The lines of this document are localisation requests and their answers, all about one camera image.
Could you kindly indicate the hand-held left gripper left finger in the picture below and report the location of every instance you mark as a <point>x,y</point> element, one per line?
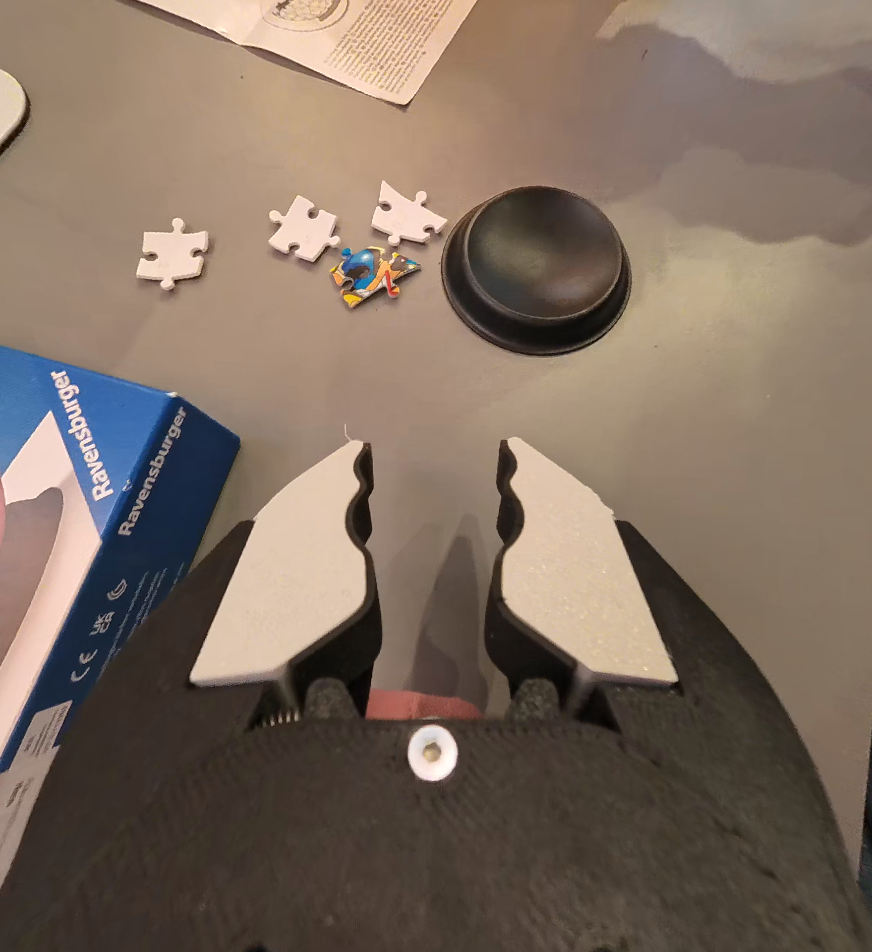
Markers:
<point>287,595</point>

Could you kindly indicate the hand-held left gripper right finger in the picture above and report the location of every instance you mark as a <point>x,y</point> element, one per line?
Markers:
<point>584,595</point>

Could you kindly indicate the black round ball stand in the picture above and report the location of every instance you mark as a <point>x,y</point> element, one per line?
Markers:
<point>536,260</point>

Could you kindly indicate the blue puzzle box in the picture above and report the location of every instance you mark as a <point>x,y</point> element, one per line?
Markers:
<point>108,483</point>

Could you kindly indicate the blue orange puzzle piece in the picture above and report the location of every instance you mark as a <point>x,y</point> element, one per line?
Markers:
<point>372,277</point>

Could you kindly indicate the small puzzle piece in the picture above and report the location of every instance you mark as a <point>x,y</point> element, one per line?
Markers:
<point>303,230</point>
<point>172,254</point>

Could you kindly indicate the wedge-shaped white puzzle piece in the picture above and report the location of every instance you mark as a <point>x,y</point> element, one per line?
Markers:
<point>406,216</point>

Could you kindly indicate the person's left hand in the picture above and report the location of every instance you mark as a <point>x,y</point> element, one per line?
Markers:
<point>421,706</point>

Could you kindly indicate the white instruction leaflet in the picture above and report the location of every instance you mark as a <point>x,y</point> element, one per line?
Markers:
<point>376,44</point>

